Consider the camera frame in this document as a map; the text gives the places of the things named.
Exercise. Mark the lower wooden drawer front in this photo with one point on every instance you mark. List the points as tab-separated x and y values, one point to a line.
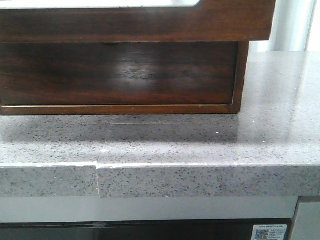
125	75

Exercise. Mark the white tray on cabinet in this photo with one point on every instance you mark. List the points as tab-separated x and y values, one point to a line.
79	4

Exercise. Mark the dark appliance under counter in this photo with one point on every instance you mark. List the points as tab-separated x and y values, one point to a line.
230	229

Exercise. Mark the wooden drawer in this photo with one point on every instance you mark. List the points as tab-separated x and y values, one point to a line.
125	75
207	21

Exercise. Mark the dark wooden drawer cabinet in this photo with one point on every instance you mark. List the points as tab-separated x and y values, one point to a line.
241	75

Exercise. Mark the white QR code sticker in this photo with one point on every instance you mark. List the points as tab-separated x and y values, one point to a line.
269	232

